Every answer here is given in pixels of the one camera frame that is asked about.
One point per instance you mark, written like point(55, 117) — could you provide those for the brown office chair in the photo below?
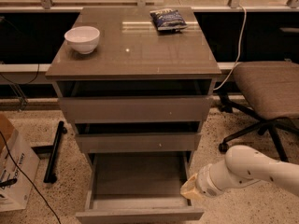
point(271, 90)

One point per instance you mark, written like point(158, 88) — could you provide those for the grey drawer cabinet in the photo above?
point(134, 59)

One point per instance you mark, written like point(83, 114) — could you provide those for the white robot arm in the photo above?
point(241, 166)

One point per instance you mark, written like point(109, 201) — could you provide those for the grey middle drawer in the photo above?
point(138, 137)

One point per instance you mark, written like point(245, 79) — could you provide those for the grey top drawer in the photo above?
point(135, 109)

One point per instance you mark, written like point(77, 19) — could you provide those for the blue snack bag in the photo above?
point(168, 19)

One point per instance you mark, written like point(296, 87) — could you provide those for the cardboard box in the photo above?
point(16, 156)

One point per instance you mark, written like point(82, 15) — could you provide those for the yellow foam-covered gripper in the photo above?
point(206, 181)

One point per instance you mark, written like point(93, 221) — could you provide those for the white ceramic bowl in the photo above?
point(83, 39)

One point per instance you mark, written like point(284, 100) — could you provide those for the grey drawer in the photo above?
point(138, 137)
point(138, 188)
point(135, 109)

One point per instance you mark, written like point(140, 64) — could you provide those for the grey bottom drawer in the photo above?
point(138, 188)

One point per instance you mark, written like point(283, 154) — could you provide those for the black wheeled stand base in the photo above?
point(52, 151)

